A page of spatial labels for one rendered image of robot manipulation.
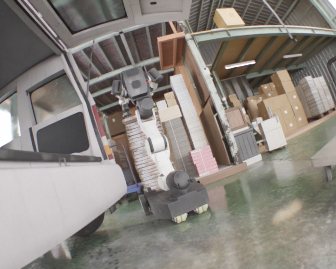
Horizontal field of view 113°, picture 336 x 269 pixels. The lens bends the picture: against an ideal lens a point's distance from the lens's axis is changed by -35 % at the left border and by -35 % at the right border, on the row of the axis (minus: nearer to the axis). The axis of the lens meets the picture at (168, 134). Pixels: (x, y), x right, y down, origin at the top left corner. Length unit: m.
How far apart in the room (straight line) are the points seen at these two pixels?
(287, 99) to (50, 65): 5.12
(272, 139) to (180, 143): 1.49
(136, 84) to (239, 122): 1.57
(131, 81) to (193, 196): 1.16
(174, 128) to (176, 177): 1.61
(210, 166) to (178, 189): 1.25
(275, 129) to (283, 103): 2.17
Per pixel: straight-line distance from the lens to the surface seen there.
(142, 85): 1.64
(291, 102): 5.19
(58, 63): 1.91
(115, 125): 6.54
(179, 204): 1.16
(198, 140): 2.69
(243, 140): 2.51
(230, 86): 6.91
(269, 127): 2.86
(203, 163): 2.32
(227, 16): 4.60
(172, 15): 1.76
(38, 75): 2.03
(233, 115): 2.54
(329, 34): 7.99
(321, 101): 5.66
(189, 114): 2.75
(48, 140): 1.71
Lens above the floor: 0.45
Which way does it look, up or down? 8 degrees up
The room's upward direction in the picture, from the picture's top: 18 degrees counter-clockwise
